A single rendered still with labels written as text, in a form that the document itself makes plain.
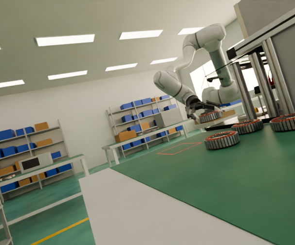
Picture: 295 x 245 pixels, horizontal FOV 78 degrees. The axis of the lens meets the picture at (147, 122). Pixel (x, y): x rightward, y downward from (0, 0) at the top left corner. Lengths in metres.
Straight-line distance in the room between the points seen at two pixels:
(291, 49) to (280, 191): 0.61
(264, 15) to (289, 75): 0.30
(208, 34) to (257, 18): 0.57
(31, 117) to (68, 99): 1.39
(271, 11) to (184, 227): 0.90
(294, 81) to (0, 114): 7.56
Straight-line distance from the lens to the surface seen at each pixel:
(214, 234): 0.26
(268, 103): 0.92
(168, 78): 1.10
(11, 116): 7.60
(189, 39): 1.58
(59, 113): 7.42
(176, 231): 0.28
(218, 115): 0.91
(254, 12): 1.05
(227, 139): 0.63
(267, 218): 0.27
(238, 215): 0.28
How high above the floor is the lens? 0.89
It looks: 1 degrees up
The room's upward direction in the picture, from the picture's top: 17 degrees counter-clockwise
